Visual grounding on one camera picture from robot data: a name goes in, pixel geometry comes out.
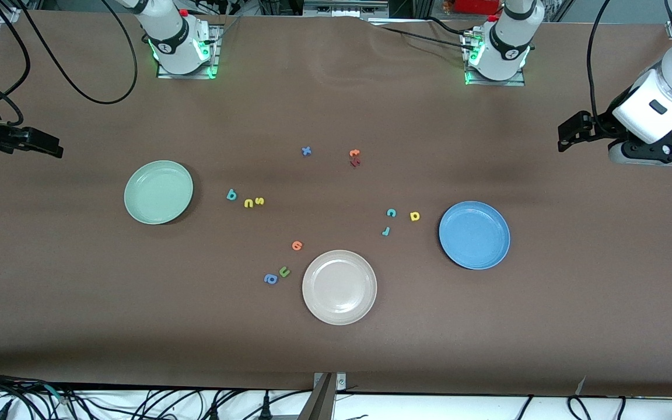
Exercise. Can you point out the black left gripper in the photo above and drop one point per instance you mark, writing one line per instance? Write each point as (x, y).
(600, 126)

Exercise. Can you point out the teal foam letter q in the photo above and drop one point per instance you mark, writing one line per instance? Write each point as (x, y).
(231, 195)

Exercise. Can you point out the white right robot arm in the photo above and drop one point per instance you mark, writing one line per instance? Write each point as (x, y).
(178, 41)

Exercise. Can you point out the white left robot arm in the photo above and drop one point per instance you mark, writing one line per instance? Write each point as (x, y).
(508, 46)

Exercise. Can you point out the light green plate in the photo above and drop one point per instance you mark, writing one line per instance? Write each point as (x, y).
(158, 192)

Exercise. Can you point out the blue plate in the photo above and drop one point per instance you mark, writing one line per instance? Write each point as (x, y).
(474, 234)

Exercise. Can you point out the red box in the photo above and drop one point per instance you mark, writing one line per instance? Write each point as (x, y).
(479, 6)

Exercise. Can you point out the blue foam letter a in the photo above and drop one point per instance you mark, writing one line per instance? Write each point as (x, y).
(270, 279)

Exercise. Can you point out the green foam letter u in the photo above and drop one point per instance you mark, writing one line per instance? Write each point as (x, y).
(284, 272)

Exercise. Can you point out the beige plate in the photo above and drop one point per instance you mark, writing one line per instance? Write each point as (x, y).
(339, 287)

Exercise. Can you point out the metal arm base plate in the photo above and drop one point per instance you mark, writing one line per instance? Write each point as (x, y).
(517, 83)
(214, 61)

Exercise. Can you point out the aluminium frame profile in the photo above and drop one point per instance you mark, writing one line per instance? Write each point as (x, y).
(345, 7)

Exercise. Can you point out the metal table bracket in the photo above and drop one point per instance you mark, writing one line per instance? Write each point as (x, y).
(340, 382)

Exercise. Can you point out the dark metal frame beam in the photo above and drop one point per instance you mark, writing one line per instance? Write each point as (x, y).
(318, 402)

